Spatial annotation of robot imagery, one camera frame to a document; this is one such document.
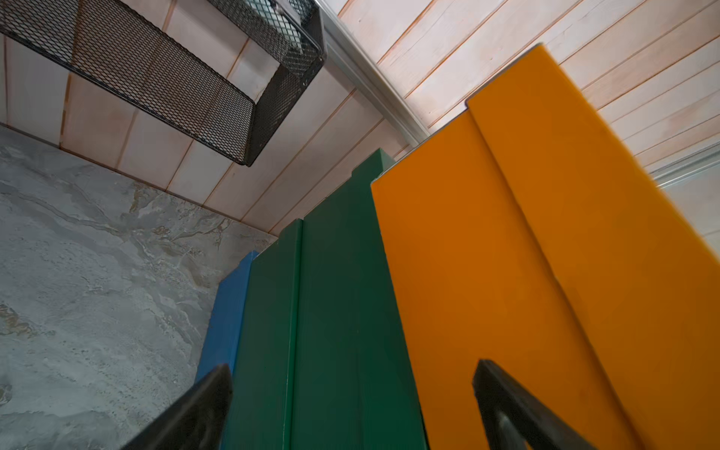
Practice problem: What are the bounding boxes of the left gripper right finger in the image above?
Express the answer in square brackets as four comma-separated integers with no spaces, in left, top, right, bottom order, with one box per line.
[472,359,593,449]

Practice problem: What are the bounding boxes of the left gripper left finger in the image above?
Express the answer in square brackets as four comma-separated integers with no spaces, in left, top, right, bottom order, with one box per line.
[124,364,233,450]

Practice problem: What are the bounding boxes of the small green shoebox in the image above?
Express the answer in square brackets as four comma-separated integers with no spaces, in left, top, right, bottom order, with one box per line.
[221,219,303,449]

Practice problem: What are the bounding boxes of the blue shoebox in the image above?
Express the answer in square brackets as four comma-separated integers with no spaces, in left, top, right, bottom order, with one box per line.
[195,251,259,382]

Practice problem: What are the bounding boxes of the large green shoebox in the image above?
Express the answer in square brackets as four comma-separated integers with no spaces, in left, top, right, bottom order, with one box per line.
[291,150,427,449]

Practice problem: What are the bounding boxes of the orange shoebox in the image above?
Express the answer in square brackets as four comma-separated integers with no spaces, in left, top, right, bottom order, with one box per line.
[371,45,719,449]

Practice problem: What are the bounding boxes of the black mesh basket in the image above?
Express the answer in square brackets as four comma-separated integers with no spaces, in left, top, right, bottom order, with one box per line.
[1,1,327,166]

